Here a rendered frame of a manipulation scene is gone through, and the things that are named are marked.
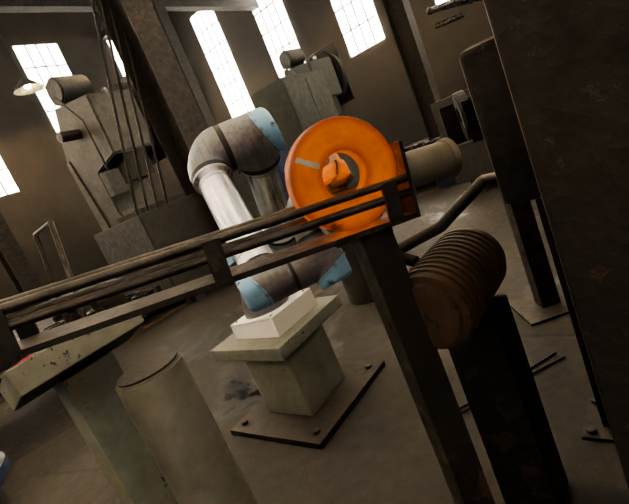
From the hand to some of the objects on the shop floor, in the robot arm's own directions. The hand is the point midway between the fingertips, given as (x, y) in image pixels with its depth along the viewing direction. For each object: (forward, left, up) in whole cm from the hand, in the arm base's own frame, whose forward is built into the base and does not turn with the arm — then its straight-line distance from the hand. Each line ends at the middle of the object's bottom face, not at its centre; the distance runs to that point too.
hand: (336, 169), depth 62 cm
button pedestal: (-59, -24, -68) cm, 93 cm away
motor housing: (0, +13, -71) cm, 73 cm away
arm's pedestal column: (-76, +36, -67) cm, 107 cm away
